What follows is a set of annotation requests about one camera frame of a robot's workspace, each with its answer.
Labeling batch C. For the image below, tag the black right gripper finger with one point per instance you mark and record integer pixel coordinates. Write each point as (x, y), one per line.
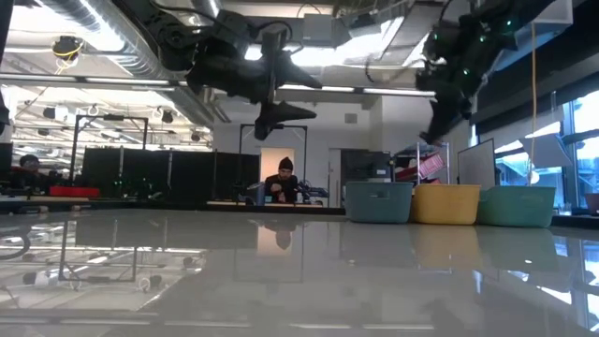
(449, 117)

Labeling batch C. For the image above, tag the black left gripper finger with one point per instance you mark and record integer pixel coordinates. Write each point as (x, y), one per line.
(295, 75)
(281, 114)

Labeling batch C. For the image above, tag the yellow plastic bin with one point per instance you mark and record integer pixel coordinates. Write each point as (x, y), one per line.
(447, 206)

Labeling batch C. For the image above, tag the dark teal plastic bin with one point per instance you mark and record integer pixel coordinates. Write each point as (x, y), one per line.
(379, 203)

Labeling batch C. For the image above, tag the mint green plastic bin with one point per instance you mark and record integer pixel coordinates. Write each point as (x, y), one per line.
(517, 208)

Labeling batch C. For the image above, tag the black background robot arm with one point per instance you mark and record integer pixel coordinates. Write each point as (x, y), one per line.
(313, 191)

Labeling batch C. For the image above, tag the pale lit doorway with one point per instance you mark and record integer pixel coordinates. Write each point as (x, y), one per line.
(271, 161)

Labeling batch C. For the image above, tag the red plastic storage bins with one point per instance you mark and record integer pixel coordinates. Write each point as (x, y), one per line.
(430, 165)

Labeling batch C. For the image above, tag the grey ceiling unit box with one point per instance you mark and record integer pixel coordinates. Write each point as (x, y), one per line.
(318, 28)

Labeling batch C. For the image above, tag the metal shelf rack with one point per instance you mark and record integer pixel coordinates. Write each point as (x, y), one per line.
(418, 159)

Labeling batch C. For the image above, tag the grey panel on stand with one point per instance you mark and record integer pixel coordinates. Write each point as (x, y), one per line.
(476, 164)

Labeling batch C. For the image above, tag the person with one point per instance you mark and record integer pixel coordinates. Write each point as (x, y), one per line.
(30, 173)
(281, 187)

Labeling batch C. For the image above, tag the black ceiling spotlight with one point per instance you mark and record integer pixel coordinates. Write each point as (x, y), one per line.
(167, 116)
(195, 136)

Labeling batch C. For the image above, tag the long ceiling light bar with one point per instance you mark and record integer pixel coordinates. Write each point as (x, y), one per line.
(126, 81)
(374, 90)

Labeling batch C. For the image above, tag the light blue ceiling panel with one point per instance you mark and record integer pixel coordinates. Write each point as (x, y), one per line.
(538, 28)

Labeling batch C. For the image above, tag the dark cabinet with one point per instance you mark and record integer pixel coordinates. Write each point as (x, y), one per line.
(365, 164)

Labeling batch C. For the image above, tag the grey hanging panel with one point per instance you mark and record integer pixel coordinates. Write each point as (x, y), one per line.
(547, 152)

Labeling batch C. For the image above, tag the wooden background table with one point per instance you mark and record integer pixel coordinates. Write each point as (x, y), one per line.
(224, 203)

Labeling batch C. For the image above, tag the black screen panels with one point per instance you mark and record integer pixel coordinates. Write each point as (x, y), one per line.
(196, 178)

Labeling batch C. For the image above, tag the flat red box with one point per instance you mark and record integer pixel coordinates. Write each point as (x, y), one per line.
(72, 192)

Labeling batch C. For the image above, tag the black metal stand frame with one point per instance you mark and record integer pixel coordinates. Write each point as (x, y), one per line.
(305, 154)
(113, 117)

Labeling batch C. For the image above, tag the silver ventilation duct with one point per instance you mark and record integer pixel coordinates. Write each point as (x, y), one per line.
(117, 28)
(210, 5)

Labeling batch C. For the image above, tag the grey wall vent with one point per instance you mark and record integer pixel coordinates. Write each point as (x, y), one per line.
(351, 118)

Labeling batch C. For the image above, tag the black aluminium table frame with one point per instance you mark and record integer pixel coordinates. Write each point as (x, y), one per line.
(187, 206)

